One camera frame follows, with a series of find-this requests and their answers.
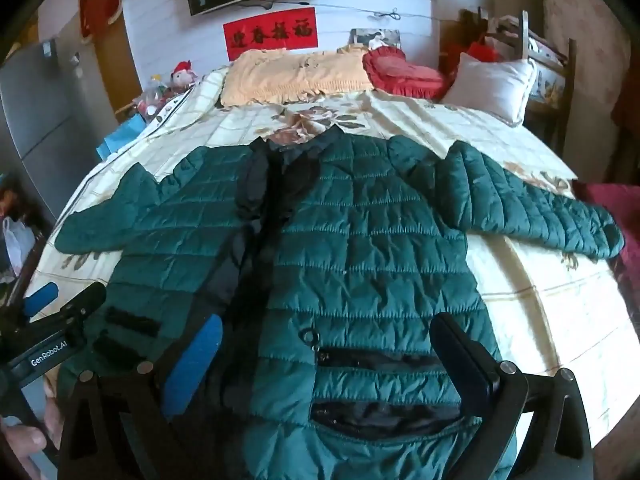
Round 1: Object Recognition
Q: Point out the red wall hanging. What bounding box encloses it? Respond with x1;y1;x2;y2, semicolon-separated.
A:
79;0;123;41

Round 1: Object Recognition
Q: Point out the wooden chair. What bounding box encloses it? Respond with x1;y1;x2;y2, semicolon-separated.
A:
477;10;578;156

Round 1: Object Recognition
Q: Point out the wooden door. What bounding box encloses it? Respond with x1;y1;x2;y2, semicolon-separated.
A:
92;10;143;121

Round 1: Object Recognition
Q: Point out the framed photo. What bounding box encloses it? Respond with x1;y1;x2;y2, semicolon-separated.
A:
348;27;402;53

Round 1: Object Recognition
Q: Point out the plush doll with red hat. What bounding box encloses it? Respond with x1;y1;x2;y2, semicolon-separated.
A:
170;60;199;92

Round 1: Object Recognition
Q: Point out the red wall banner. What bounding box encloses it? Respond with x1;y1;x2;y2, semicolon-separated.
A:
223;7;319;62

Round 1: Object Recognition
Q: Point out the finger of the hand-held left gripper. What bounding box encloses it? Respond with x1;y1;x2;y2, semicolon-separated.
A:
10;282;59;326
47;282;108;342

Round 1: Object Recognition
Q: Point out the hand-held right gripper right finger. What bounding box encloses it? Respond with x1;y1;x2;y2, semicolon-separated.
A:
430;311;596;480

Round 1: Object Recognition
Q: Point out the green quilted puffer jacket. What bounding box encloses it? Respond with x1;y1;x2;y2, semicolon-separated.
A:
54;127;626;480

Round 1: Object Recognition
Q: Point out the maroon cloth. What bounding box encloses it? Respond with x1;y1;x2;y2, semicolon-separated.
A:
572;180;640;311

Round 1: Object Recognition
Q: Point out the white pillow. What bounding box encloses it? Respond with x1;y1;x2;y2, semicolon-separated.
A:
442;51;538;127

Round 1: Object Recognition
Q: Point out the red cloth on chair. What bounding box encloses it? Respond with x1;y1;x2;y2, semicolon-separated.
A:
440;40;496;73

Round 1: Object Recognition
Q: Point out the thin wall cable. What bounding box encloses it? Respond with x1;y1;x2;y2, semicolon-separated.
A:
240;0;441;23

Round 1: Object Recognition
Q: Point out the grey refrigerator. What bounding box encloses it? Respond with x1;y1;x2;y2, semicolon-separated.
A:
0;37;108;221

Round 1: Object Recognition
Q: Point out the bed with floral checked sheet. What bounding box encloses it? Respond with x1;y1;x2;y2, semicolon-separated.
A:
22;67;640;466

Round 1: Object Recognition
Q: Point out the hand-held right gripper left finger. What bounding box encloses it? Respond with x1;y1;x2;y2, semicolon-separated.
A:
57;312;226;480

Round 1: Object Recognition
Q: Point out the red heart-shaped cushion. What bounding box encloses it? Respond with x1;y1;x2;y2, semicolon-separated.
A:
361;45;451;101

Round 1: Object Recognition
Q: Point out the person's left hand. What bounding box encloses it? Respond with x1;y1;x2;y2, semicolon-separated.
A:
0;382;65;480

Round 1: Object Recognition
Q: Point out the white plastic bag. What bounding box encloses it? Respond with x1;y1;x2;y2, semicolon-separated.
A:
2;216;37;276

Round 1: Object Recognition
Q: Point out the blue bag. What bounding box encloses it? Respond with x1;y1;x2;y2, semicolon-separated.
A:
96;112;148;161

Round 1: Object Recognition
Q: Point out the colourful plastic bag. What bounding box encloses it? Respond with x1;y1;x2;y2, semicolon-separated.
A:
132;77;173;123

